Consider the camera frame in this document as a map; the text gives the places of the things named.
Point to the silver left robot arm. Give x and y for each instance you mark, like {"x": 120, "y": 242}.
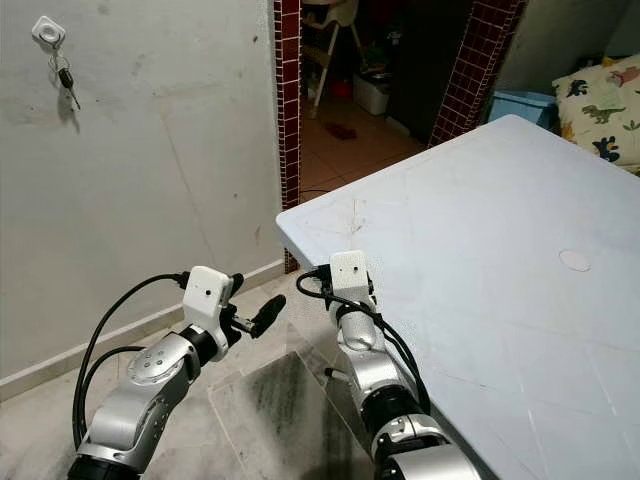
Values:
{"x": 150, "y": 400}

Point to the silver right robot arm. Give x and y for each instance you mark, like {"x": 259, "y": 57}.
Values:
{"x": 370, "y": 372}

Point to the white plastic table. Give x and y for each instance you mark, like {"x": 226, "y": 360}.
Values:
{"x": 480, "y": 300}

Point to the white storage container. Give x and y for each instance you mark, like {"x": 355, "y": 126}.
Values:
{"x": 372, "y": 93}

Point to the key with black fob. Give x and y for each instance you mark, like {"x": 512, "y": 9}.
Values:
{"x": 66, "y": 78}

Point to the white high chair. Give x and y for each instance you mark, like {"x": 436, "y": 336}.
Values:
{"x": 330, "y": 15}

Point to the round white table plug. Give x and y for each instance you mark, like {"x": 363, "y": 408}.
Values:
{"x": 574, "y": 260}

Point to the red tiled pillar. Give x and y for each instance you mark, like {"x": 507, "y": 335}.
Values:
{"x": 475, "y": 72}

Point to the blue plastic bin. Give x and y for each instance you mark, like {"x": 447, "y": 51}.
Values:
{"x": 525, "y": 105}

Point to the dinosaur print pillow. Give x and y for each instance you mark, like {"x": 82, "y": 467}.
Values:
{"x": 600, "y": 110}

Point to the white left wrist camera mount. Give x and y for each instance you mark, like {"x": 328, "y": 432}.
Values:
{"x": 207, "y": 295}

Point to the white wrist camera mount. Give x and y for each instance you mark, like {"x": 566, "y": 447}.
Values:
{"x": 350, "y": 275}
{"x": 207, "y": 295}

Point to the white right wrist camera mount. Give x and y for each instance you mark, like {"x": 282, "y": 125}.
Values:
{"x": 350, "y": 275}

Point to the red tiled wall edge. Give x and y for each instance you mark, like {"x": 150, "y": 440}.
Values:
{"x": 287, "y": 120}

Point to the white wall hook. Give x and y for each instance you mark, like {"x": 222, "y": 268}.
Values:
{"x": 48, "y": 30}

